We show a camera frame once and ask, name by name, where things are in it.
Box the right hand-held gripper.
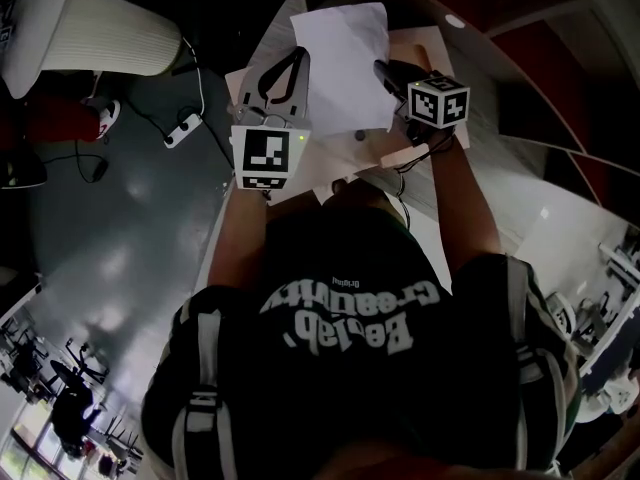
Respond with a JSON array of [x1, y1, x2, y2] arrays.
[[374, 58, 472, 145]]

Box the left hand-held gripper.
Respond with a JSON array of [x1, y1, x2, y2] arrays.
[[230, 46, 314, 192]]

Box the white A4 paper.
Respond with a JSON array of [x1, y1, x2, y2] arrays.
[[289, 1, 394, 142]]

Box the person's left forearm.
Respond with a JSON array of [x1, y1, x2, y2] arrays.
[[206, 187, 274, 300]]

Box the person's right forearm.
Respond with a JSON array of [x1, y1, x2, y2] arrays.
[[429, 139, 504, 275]]

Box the black bag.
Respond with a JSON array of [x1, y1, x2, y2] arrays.
[[209, 0, 297, 65]]

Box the white power strip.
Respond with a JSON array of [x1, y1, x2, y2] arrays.
[[163, 113, 204, 150]]

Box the tan shorts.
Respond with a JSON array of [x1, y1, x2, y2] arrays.
[[324, 177, 402, 220]]

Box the black chair seat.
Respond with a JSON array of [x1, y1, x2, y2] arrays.
[[0, 149, 49, 190]]

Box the white helmet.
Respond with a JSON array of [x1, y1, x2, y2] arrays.
[[544, 291, 581, 342]]

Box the dark green printed T-shirt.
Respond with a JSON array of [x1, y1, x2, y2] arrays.
[[139, 207, 582, 480]]

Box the white power cable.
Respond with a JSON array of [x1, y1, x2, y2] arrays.
[[179, 34, 207, 117]]

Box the white shoulder strap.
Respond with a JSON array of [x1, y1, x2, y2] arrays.
[[506, 256, 567, 472], [171, 309, 237, 480]]

